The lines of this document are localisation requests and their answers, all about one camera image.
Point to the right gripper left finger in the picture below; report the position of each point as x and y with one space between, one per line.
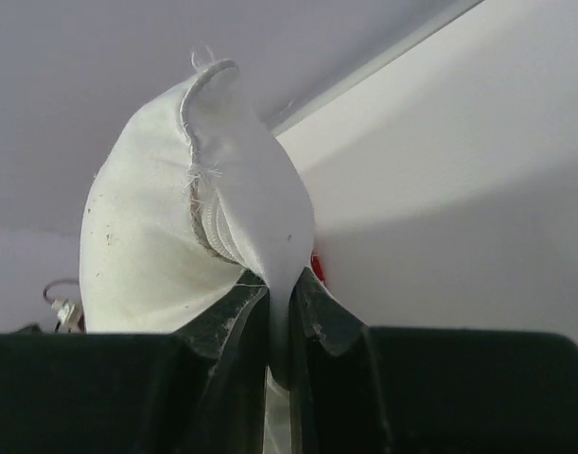
200 389

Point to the white pillow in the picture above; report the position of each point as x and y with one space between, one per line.
196 191

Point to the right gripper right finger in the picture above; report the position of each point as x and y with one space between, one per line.
357 388

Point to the red printed pillowcase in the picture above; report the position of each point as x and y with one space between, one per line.
317 267

